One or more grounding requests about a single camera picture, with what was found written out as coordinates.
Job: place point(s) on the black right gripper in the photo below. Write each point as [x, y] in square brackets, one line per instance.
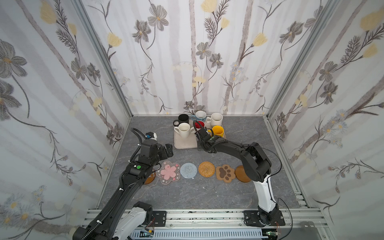
[205, 142]

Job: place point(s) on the plain white mug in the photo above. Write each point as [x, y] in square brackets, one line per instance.
[184, 130]

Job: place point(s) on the pink flower coaster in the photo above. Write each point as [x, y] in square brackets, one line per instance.
[169, 172]

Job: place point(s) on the dark brown round coaster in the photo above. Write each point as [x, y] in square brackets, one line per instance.
[150, 179]

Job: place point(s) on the beige plastic tray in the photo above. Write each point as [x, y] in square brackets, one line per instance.
[191, 141]

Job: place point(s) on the white mug red inside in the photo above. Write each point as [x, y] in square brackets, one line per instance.
[199, 124]

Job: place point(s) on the yellow mug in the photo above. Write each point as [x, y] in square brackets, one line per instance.
[216, 131]

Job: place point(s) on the black mug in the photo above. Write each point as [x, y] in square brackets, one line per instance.
[183, 118]

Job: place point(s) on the brown paw shaped coaster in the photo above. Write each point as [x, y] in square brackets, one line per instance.
[225, 173]

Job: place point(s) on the brown round wooden coaster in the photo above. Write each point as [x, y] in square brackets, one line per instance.
[241, 174]

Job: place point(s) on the white speckled mug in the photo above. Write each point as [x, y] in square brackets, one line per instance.
[215, 119]

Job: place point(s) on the grey blue round coaster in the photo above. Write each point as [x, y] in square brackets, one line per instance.
[188, 170]

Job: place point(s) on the blue patterned mug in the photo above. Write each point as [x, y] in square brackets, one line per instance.
[199, 116]

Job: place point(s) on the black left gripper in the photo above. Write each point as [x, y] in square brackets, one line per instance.
[163, 151]

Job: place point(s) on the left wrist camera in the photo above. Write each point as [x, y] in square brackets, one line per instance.
[151, 135]

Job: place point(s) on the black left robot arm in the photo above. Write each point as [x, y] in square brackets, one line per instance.
[103, 226]

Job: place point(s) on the woven rattan round coaster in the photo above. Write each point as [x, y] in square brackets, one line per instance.
[207, 169]

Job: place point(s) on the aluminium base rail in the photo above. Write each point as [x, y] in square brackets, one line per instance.
[225, 224]

